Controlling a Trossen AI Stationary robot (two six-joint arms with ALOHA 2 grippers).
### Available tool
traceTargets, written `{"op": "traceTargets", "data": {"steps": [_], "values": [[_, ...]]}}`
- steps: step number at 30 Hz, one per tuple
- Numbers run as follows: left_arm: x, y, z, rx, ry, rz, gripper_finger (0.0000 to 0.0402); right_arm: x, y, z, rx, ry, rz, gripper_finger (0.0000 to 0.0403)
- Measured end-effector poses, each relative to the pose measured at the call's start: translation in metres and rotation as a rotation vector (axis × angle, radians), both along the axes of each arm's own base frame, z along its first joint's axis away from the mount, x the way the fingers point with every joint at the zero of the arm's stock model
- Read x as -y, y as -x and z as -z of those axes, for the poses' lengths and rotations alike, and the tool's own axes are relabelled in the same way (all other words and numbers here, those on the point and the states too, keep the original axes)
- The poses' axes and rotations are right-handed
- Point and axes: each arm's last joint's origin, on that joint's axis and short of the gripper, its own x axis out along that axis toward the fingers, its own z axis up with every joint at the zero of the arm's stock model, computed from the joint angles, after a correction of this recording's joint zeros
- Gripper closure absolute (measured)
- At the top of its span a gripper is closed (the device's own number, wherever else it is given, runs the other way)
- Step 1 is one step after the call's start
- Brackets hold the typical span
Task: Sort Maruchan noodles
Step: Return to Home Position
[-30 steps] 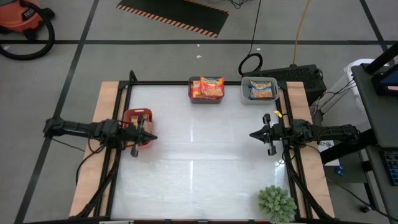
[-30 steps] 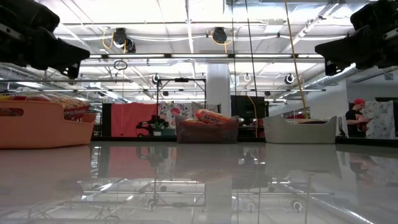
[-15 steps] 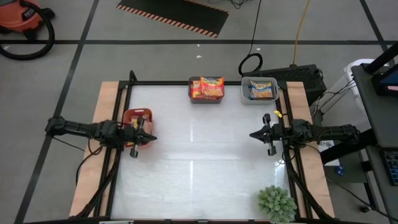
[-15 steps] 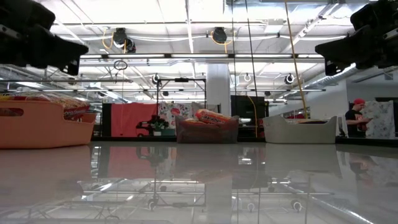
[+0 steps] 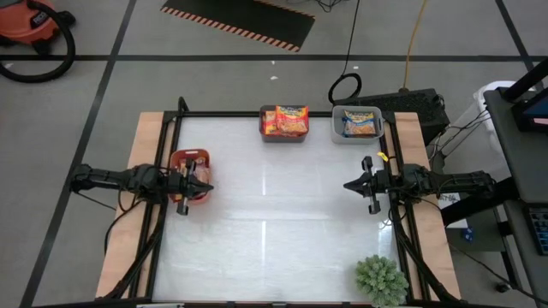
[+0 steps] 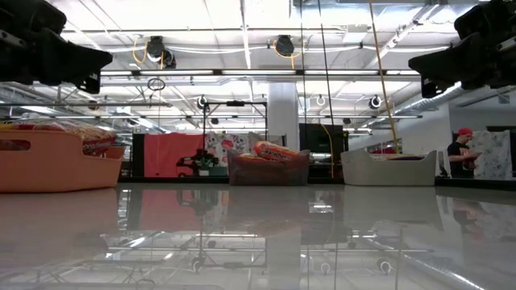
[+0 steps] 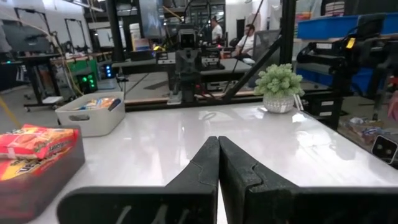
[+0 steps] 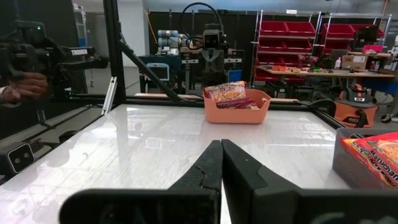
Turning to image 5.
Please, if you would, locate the white plastic bin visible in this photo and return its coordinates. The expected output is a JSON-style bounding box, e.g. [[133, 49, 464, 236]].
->
[[472, 80, 517, 189]]

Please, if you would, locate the black keyboard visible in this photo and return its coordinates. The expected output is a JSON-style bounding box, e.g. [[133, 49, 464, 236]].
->
[[528, 204, 548, 257]]

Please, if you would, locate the yellow power cable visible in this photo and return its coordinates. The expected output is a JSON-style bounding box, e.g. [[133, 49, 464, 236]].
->
[[402, 0, 429, 90]]

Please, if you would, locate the light wooden side board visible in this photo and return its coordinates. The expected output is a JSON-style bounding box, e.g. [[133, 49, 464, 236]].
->
[[383, 111, 462, 300], [94, 111, 176, 299]]

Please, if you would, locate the black hazard-striped floor mat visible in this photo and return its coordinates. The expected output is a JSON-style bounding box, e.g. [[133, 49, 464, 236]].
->
[[160, 0, 317, 53]]

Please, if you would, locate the black computer case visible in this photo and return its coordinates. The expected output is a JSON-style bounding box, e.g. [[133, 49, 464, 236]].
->
[[333, 88, 450, 146]]

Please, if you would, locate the orange shop vacuum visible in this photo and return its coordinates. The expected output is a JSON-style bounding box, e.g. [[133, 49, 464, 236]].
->
[[0, 0, 77, 46]]

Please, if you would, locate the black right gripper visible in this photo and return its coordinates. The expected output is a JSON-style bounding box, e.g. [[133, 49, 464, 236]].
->
[[343, 156, 390, 216]]

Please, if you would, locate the black coiled floor cable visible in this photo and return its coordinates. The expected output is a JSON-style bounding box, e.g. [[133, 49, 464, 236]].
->
[[328, 0, 363, 106]]

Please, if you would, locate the white paper sheet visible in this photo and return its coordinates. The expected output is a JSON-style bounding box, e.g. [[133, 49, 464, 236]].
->
[[435, 181, 470, 230]]

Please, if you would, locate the light grey plastic bin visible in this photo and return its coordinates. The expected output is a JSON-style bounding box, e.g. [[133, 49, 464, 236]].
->
[[331, 105, 385, 145]]

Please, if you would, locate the black monitor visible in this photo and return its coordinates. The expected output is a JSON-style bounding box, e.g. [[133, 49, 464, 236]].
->
[[511, 87, 548, 133]]

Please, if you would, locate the coral plastic bin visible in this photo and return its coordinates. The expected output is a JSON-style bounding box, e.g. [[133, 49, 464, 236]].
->
[[169, 148, 213, 205]]

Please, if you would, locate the black metal beam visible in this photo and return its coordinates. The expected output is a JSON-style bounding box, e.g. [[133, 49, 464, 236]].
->
[[440, 175, 521, 227], [498, 57, 548, 104]]

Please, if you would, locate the red shop vacuum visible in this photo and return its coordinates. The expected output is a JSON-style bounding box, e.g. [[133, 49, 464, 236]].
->
[[0, 0, 77, 84]]

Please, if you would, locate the black table base cable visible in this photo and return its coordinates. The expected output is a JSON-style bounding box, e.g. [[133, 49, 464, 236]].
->
[[104, 199, 143, 258]]

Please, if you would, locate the grey desk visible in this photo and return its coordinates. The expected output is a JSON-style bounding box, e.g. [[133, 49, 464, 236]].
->
[[483, 87, 548, 300]]

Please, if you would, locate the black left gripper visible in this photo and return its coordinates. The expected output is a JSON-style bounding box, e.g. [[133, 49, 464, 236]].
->
[[165, 157, 214, 216]]

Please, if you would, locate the dark grey plastic bin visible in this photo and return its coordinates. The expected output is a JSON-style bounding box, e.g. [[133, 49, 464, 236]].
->
[[259, 105, 310, 144]]

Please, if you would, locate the black floor cable with plug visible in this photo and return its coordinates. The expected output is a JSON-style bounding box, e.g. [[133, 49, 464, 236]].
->
[[447, 243, 548, 305]]

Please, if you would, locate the green artificial plant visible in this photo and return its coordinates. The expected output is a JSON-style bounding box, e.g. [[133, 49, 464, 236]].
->
[[354, 254, 410, 308]]

